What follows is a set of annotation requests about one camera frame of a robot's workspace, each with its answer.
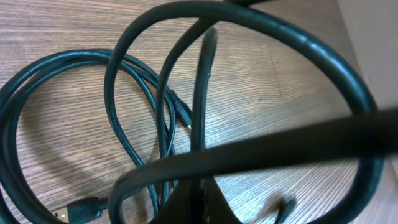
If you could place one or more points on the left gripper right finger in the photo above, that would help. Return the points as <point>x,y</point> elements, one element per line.
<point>217,209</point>

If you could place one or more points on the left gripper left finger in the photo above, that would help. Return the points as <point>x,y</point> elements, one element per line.
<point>177,208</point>

